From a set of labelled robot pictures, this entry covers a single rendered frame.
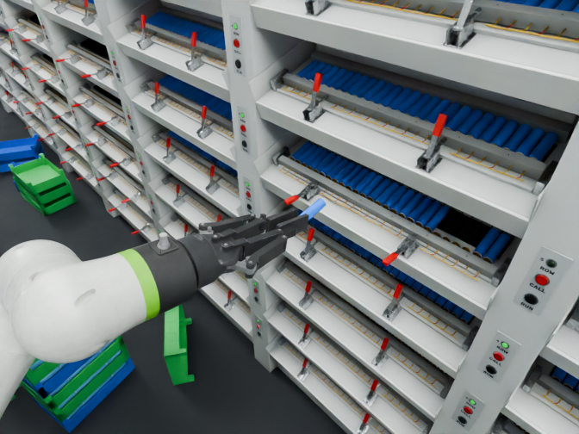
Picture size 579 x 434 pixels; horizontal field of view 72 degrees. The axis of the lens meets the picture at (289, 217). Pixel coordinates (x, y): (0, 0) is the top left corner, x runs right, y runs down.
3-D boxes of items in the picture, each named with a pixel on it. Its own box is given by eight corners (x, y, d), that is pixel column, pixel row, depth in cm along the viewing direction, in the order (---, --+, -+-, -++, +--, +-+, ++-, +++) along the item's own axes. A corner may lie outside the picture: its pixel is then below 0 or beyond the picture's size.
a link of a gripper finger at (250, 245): (219, 242, 57) (224, 247, 57) (280, 223, 64) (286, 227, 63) (218, 264, 60) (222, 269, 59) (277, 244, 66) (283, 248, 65)
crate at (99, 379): (61, 423, 138) (52, 412, 133) (28, 393, 147) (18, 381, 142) (130, 356, 158) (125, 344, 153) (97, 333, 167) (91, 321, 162)
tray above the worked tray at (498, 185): (523, 239, 61) (546, 178, 50) (260, 117, 95) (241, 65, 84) (583, 157, 67) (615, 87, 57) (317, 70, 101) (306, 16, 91)
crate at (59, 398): (52, 412, 133) (44, 399, 128) (18, 381, 142) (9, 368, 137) (125, 344, 153) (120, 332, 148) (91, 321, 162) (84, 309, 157)
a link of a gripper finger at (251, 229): (214, 262, 60) (208, 257, 61) (265, 235, 68) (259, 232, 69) (215, 239, 58) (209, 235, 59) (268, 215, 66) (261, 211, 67)
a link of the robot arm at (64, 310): (43, 402, 40) (10, 306, 36) (14, 351, 49) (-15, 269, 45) (170, 336, 49) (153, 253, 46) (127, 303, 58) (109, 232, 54)
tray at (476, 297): (483, 321, 73) (491, 298, 66) (264, 187, 107) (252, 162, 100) (537, 245, 79) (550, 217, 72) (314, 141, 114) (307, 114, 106)
